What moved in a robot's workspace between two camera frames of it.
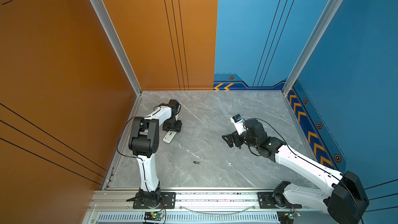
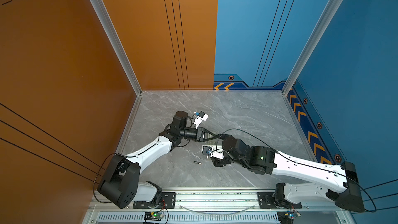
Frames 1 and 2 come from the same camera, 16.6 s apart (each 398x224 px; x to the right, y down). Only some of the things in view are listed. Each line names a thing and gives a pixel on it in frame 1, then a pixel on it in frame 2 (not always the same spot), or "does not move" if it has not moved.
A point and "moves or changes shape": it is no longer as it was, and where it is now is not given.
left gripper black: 177,128 to 200,132
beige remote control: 169,136 moves or changes shape
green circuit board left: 153,216 does not move
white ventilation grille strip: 192,218 does not move
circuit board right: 287,217 does not move
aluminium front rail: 192,201 does not move
